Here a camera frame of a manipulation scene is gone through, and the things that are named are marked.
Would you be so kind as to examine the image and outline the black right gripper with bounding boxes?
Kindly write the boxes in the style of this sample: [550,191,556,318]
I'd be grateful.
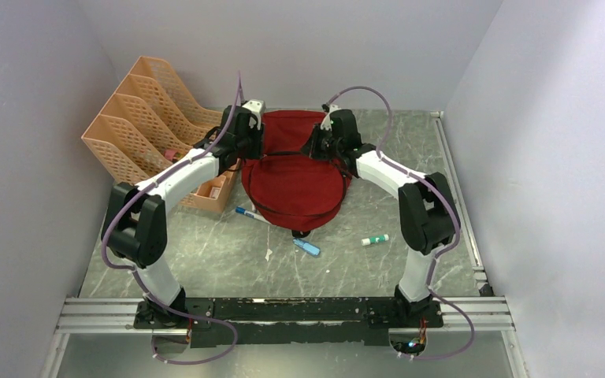
[299,123,342,161]

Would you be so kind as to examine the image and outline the red student backpack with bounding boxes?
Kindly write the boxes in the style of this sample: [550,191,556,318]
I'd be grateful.
[241,110,351,234]

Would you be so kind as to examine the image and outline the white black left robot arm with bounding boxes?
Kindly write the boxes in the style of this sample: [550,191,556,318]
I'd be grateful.
[101,99,265,328]

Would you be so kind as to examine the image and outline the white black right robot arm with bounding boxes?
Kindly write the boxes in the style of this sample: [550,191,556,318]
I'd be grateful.
[302,106,460,326]

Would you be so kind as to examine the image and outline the blue white marker pen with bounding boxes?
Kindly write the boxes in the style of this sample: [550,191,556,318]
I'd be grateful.
[235,207,268,223]

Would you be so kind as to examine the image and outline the pink bottle in organizer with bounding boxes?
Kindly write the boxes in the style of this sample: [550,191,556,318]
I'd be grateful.
[164,149,180,162]

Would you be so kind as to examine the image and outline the orange plastic desk organizer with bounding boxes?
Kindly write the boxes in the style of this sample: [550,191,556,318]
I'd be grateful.
[81,56,221,184]

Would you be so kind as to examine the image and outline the white green glue stick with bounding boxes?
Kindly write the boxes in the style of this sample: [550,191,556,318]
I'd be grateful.
[361,234,389,246]

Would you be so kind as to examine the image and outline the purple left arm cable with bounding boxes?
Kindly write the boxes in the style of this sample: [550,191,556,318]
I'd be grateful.
[99,70,245,366]

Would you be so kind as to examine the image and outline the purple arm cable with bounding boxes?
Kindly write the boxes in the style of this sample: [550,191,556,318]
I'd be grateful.
[323,86,477,362]
[99,70,245,366]

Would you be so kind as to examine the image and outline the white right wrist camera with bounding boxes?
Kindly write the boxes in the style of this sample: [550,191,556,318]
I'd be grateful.
[320,104,340,132]

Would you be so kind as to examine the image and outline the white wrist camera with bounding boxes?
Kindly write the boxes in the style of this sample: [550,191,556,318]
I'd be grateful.
[320,104,340,132]
[241,99,266,131]

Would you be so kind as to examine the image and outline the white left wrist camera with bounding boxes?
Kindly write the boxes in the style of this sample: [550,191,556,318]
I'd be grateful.
[241,99,266,131]

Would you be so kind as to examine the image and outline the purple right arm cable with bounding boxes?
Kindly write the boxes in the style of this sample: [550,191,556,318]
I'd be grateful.
[323,86,477,362]

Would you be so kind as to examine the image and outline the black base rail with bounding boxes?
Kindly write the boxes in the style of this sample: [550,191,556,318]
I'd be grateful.
[132,297,444,348]

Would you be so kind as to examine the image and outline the aluminium frame rail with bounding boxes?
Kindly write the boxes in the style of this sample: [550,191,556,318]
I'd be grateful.
[56,297,514,335]

